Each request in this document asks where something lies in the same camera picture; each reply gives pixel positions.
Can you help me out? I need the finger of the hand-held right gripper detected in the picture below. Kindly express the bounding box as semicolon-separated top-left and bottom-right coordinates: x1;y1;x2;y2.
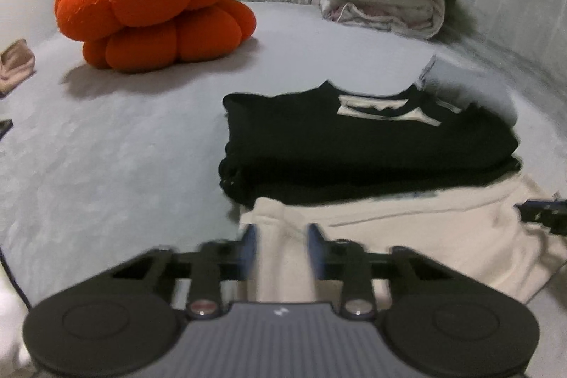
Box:
514;192;567;235

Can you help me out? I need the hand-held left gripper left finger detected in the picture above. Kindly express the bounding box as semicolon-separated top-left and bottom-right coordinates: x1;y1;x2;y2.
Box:
108;223;260;319

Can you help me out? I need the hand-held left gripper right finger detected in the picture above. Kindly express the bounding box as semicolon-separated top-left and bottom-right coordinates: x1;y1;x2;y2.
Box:
307;223;458;319

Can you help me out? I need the cream printed sweatshirt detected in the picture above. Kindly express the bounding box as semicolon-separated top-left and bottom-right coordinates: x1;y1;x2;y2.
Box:
239;173;567;304

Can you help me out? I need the black sweater with white trim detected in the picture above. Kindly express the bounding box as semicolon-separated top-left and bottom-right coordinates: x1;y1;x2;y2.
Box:
221;80;520;186

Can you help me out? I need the folded grey garment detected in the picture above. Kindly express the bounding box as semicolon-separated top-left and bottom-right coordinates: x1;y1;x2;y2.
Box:
416;55;520;127

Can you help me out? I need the grey bed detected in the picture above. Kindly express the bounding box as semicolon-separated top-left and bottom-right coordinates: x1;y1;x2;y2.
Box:
0;0;567;308

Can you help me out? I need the grey quilted blanket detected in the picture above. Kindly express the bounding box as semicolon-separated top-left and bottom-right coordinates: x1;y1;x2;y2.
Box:
436;0;567;166

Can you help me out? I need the white cloth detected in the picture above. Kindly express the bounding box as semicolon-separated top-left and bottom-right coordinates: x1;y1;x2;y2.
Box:
0;272;34;378

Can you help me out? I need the folded white pink quilt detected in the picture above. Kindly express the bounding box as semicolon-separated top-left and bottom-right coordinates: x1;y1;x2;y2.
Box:
311;0;468;41

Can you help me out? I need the orange pumpkin plush pillow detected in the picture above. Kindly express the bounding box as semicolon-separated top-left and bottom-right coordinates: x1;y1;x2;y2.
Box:
54;0;258;73

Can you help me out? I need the beige cloth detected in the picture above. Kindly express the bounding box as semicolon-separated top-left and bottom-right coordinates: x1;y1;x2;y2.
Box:
0;39;36;97

